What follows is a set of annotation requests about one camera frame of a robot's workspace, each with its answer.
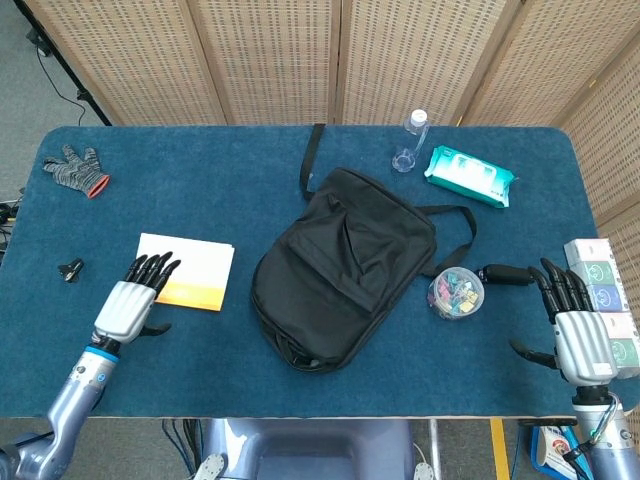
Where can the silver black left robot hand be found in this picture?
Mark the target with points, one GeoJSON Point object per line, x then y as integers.
{"type": "Point", "coordinates": [122, 310]}

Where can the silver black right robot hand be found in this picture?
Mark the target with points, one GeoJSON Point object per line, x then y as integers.
{"type": "Point", "coordinates": [582, 345]}

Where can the white book with orange edge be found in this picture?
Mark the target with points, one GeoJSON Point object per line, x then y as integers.
{"type": "Point", "coordinates": [205, 270]}

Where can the black backpack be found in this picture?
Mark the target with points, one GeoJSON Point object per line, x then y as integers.
{"type": "Point", "coordinates": [330, 270]}

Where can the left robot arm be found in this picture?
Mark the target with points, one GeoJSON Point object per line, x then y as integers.
{"type": "Point", "coordinates": [65, 410]}

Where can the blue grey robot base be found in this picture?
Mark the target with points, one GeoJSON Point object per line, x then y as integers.
{"type": "Point", "coordinates": [310, 450]}

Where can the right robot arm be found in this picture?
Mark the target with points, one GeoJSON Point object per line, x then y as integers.
{"type": "Point", "coordinates": [615, 450]}

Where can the white robot base foot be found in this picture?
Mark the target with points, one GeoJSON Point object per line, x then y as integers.
{"type": "Point", "coordinates": [426, 472]}
{"type": "Point", "coordinates": [210, 467]}

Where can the pink tissue box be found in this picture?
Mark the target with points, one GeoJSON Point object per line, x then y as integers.
{"type": "Point", "coordinates": [619, 325]}
{"type": "Point", "coordinates": [587, 250]}

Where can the green tissue box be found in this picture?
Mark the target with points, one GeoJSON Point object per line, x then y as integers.
{"type": "Point", "coordinates": [597, 272]}
{"type": "Point", "coordinates": [626, 352]}

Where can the purple tissue box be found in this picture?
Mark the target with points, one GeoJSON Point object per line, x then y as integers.
{"type": "Point", "coordinates": [607, 297]}

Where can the small black binder clip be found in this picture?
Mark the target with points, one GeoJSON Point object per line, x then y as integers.
{"type": "Point", "coordinates": [71, 269]}

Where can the blue carpet table mat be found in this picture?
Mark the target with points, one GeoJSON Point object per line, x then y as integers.
{"type": "Point", "coordinates": [200, 370]}

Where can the white printed mug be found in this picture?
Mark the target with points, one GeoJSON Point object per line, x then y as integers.
{"type": "Point", "coordinates": [552, 447]}

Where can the clear jar of binder clips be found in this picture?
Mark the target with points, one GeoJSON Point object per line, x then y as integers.
{"type": "Point", "coordinates": [455, 292]}

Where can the grey knit work glove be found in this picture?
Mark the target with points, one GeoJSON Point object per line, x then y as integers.
{"type": "Point", "coordinates": [72, 167]}

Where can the teal wet wipes pack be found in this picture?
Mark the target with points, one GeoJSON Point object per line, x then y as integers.
{"type": "Point", "coordinates": [467, 175]}

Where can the black tripod stand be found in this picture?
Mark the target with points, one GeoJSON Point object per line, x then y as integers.
{"type": "Point", "coordinates": [85, 97]}

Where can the clear plastic water bottle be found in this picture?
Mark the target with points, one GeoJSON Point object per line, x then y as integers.
{"type": "Point", "coordinates": [412, 140]}

